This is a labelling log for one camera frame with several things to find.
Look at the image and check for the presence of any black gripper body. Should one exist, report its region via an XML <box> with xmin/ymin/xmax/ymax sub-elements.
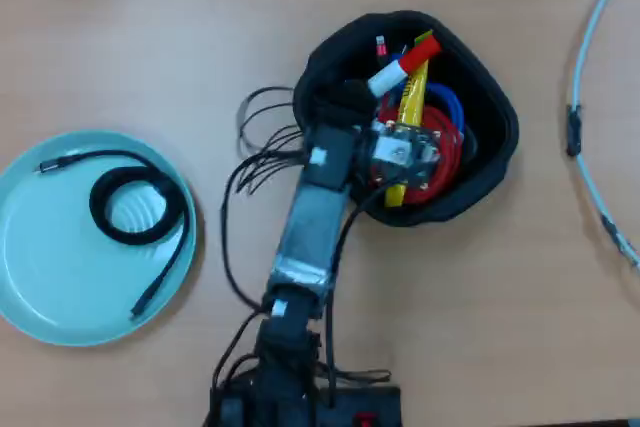
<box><xmin>302</xmin><ymin>122</ymin><xmax>367</xmax><ymax>192</ymax></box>

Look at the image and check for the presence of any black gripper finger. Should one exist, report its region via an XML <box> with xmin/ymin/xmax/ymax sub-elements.
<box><xmin>318</xmin><ymin>78</ymin><xmax>369</xmax><ymax>116</ymax></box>
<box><xmin>327</xmin><ymin>91</ymin><xmax>377</xmax><ymax>128</ymax></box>

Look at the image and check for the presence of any red and white marker pen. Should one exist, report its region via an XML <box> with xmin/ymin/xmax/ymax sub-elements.
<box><xmin>367</xmin><ymin>38</ymin><xmax>444</xmax><ymax>99</ymax></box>

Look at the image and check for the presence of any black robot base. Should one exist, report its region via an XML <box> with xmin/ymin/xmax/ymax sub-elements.
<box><xmin>203</xmin><ymin>371</ymin><xmax>404</xmax><ymax>427</ymax></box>

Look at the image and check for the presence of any black fabric bowl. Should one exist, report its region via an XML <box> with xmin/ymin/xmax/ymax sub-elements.
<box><xmin>292</xmin><ymin>9</ymin><xmax>520</xmax><ymax>229</ymax></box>

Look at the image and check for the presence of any yellow sachet packet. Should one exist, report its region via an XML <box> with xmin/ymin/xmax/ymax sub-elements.
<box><xmin>383</xmin><ymin>29</ymin><xmax>438</xmax><ymax>209</ymax></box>

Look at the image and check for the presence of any teal round plate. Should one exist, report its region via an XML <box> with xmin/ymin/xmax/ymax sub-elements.
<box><xmin>0</xmin><ymin>130</ymin><xmax>205</xmax><ymax>347</ymax></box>

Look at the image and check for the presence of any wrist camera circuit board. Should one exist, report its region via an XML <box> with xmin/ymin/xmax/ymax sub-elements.
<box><xmin>362</xmin><ymin>119</ymin><xmax>444</xmax><ymax>191</ymax></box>

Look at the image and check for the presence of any thin black wire bundle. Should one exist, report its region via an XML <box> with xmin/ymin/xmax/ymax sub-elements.
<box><xmin>221</xmin><ymin>86</ymin><xmax>307</xmax><ymax>311</ymax></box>

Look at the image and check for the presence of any blue coiled cable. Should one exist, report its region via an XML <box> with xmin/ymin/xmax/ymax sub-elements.
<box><xmin>389</xmin><ymin>49</ymin><xmax>467</xmax><ymax>137</ymax></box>

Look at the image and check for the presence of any red coiled cable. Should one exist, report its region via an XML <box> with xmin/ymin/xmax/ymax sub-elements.
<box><xmin>368</xmin><ymin>34</ymin><xmax>464</xmax><ymax>206</ymax></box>

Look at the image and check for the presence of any black cable clip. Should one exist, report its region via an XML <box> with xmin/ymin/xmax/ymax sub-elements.
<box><xmin>565</xmin><ymin>103</ymin><xmax>584</xmax><ymax>159</ymax></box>

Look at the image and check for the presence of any long white cable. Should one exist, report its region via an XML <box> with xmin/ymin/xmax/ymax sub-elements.
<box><xmin>567</xmin><ymin>0</ymin><xmax>640</xmax><ymax>269</ymax></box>

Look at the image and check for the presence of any black coiled cable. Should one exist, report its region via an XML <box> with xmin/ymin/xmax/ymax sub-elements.
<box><xmin>34</xmin><ymin>149</ymin><xmax>192</xmax><ymax>321</ymax></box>

